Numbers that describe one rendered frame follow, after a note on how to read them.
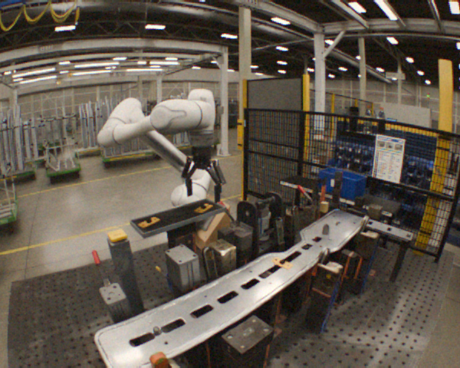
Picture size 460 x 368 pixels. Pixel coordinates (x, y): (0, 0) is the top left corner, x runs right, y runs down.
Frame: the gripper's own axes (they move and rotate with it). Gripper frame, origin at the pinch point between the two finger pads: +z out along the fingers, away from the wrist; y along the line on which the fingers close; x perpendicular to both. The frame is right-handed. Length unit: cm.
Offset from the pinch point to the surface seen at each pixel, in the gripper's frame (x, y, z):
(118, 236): -35.5, -10.5, 5.5
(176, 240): -15.0, -2.4, 13.7
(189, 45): 492, -407, -218
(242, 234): 2.6, 16.7, 13.7
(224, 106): 595, -356, -35
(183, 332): -44, 24, 21
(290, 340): -10, 47, 51
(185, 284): -28.8, 12.3, 19.3
